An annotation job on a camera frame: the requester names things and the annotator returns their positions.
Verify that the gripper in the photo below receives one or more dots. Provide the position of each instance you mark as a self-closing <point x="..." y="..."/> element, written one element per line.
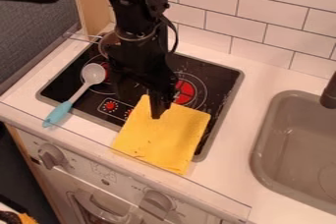
<point x="140" y="64"/>

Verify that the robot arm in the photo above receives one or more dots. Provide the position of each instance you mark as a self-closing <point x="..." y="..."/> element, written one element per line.
<point x="131" y="2"/>

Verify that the blue ladle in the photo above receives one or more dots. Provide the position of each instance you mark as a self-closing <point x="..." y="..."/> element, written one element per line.
<point x="89" y="77"/>

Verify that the yellow cloth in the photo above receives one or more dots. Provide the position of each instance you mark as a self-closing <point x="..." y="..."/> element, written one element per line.
<point x="164" y="138"/>

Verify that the toy stove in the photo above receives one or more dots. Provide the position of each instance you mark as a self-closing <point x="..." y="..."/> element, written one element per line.
<point x="210" y="77"/>

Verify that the toy sink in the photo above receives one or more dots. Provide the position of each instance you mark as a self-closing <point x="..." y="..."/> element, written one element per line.
<point x="297" y="149"/>

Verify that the tap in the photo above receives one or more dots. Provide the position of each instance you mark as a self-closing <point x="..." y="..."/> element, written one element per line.
<point x="329" y="95"/>

